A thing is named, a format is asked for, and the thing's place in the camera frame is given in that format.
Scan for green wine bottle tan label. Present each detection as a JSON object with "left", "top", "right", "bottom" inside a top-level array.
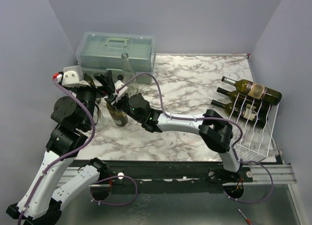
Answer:
[{"left": 106, "top": 102, "right": 128, "bottom": 127}]

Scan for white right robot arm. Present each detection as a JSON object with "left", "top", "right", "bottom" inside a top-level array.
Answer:
[{"left": 105, "top": 93, "right": 242, "bottom": 182}]

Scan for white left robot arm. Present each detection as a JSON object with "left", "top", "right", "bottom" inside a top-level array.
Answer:
[{"left": 6, "top": 66, "right": 108, "bottom": 225}]

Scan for green wine bottle silver neck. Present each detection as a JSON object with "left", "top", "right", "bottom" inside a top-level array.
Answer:
[{"left": 84, "top": 73, "right": 104, "bottom": 104}]

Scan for small clear black-capped bottle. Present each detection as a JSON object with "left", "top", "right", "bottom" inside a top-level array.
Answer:
[{"left": 117, "top": 75, "right": 124, "bottom": 83}]

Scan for clear flat liquor bottle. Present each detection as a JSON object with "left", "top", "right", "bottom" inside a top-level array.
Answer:
[{"left": 93, "top": 104, "right": 104, "bottom": 129}]

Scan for tall clear glass bottle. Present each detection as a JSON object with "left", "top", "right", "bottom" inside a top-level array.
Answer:
[{"left": 121, "top": 52, "right": 138, "bottom": 97}]

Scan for wine bottle on rack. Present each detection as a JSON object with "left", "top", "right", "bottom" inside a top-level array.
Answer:
[
  {"left": 221, "top": 76, "right": 282, "bottom": 105},
  {"left": 216, "top": 87, "right": 245, "bottom": 102}
]

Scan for top wine bottle on rack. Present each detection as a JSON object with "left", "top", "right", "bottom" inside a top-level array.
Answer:
[{"left": 221, "top": 76, "right": 282, "bottom": 105}]

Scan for translucent green storage box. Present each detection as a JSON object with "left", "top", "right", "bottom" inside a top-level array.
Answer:
[{"left": 76, "top": 32, "right": 156, "bottom": 76}]

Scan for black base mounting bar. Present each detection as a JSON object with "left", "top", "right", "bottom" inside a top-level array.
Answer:
[{"left": 91, "top": 160, "right": 253, "bottom": 197}]

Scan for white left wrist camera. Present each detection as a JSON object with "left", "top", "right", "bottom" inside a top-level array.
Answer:
[{"left": 53, "top": 65, "right": 91, "bottom": 88}]

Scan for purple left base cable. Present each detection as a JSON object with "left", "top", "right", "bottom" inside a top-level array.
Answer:
[{"left": 91, "top": 175, "right": 139, "bottom": 206}]

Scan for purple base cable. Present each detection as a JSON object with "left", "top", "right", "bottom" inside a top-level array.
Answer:
[
  {"left": 91, "top": 175, "right": 139, "bottom": 206},
  {"left": 223, "top": 181, "right": 275, "bottom": 204}
]

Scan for white wire wine rack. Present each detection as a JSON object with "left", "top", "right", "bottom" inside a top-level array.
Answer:
[{"left": 229, "top": 95, "right": 279, "bottom": 162}]

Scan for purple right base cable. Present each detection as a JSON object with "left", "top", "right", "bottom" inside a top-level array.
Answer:
[{"left": 223, "top": 181, "right": 275, "bottom": 204}]

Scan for red handled screwdriver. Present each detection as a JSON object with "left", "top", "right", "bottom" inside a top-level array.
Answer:
[{"left": 238, "top": 209, "right": 253, "bottom": 225}]

